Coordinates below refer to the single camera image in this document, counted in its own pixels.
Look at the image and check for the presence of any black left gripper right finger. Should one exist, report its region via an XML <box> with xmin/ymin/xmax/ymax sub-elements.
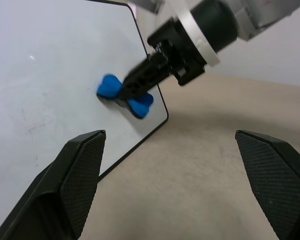
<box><xmin>234</xmin><ymin>129</ymin><xmax>300</xmax><ymax>240</ymax></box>

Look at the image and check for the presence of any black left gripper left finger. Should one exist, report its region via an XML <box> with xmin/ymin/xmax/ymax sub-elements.
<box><xmin>0</xmin><ymin>129</ymin><xmax>107</xmax><ymax>240</ymax></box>

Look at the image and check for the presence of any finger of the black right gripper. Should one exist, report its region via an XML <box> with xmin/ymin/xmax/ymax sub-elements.
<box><xmin>116</xmin><ymin>64</ymin><xmax>177</xmax><ymax>101</ymax></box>
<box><xmin>123</xmin><ymin>52</ymin><xmax>169</xmax><ymax>81</ymax></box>

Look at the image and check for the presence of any blue whiteboard eraser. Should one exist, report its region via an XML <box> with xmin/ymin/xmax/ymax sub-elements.
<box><xmin>96</xmin><ymin>73</ymin><xmax>155</xmax><ymax>120</ymax></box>

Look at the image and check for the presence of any white whiteboard with black frame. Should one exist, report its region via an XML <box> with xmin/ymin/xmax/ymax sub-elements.
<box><xmin>0</xmin><ymin>0</ymin><xmax>170</xmax><ymax>237</ymax></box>

